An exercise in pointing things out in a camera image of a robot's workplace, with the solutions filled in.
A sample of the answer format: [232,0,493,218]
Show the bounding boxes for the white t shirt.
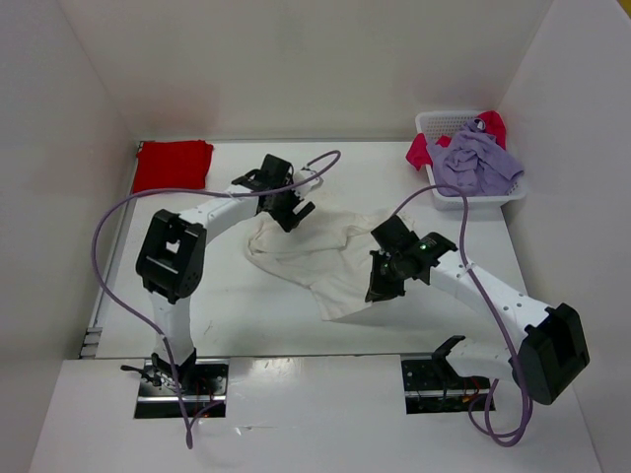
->
[245,206,392,321]

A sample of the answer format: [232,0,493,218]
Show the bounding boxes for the red t shirt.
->
[132,140,214,193]

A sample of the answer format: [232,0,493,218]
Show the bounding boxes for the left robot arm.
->
[136,155,321,394]

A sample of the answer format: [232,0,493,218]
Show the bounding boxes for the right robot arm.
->
[366,216,590,405]

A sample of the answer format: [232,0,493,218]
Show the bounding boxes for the pink t shirt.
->
[406,110,508,170]

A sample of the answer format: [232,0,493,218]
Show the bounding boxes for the lavender t shirt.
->
[427,118,525,197]

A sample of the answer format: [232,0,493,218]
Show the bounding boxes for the white laundry basket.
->
[406,110,527,211]

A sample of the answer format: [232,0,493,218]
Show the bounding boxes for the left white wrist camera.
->
[292,168,323,198]

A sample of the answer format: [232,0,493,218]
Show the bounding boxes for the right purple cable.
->
[391,184,535,447]

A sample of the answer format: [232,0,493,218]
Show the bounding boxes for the purple cable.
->
[391,184,535,447]
[91,149,343,450]

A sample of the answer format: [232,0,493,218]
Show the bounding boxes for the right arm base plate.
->
[400,354,491,415]

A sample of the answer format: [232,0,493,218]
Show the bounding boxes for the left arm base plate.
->
[134,358,229,420]

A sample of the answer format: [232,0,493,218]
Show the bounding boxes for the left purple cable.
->
[91,149,343,450]

